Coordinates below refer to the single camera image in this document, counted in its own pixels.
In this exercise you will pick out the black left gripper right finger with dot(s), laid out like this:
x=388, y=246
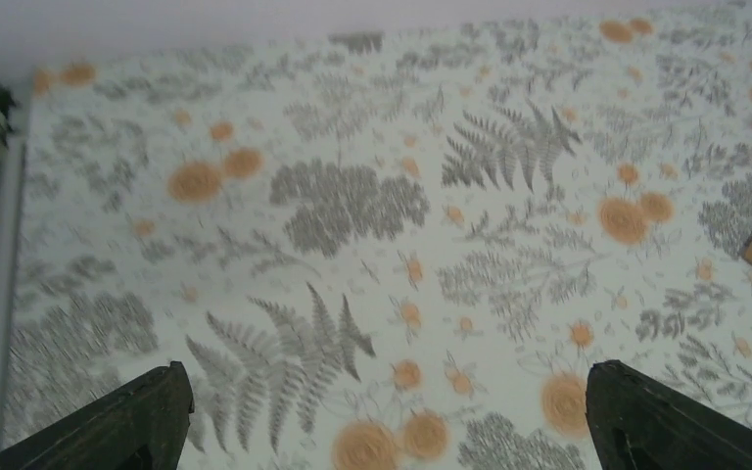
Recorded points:
x=636, y=422

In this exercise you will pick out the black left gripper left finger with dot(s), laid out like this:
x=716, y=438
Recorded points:
x=143, y=424

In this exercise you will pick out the floral patterned table mat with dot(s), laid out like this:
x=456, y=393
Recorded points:
x=394, y=251

